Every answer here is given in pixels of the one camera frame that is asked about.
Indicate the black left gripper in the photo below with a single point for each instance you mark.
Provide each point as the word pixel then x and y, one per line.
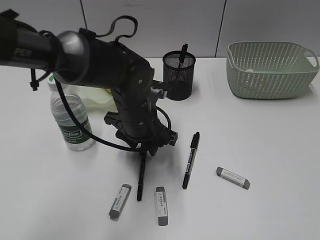
pixel 150 127

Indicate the black marker pen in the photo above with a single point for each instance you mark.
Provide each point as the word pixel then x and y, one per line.
pixel 193 150
pixel 140 185
pixel 182 55

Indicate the clear water bottle green label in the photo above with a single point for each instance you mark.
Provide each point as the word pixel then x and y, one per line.
pixel 73 136

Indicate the grey eraser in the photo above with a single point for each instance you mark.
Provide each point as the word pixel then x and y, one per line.
pixel 161 206
pixel 232 177
pixel 120 201

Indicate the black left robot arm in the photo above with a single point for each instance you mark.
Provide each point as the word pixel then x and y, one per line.
pixel 82 59

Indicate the pale green wavy plate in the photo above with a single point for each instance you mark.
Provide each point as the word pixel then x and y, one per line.
pixel 95 99

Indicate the black mesh pen holder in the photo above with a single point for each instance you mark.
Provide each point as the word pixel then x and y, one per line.
pixel 178 78

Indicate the green woven plastic basket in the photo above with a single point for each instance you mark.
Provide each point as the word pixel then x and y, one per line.
pixel 270 70

